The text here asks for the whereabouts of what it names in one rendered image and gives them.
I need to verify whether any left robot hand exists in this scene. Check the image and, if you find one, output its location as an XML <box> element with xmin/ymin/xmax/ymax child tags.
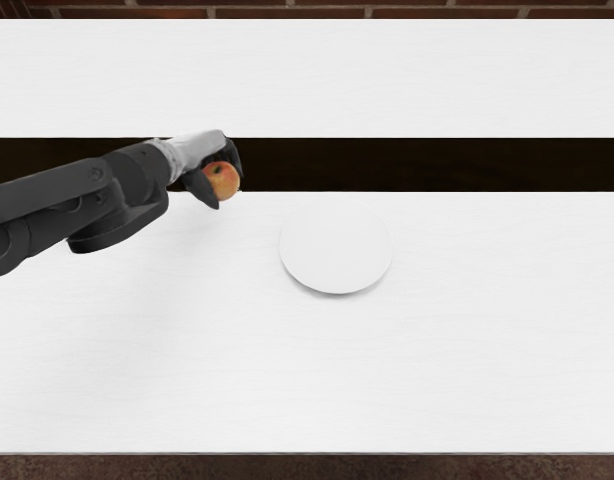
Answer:
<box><xmin>159</xmin><ymin>129</ymin><xmax>245</xmax><ymax>211</ymax></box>

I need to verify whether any red yellow apple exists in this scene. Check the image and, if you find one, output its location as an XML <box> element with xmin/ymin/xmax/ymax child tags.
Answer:
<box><xmin>202</xmin><ymin>160</ymin><xmax>241</xmax><ymax>202</ymax></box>

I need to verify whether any white round plate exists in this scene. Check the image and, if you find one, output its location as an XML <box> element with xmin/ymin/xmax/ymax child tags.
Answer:
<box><xmin>278</xmin><ymin>200</ymin><xmax>394</xmax><ymax>295</ymax></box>

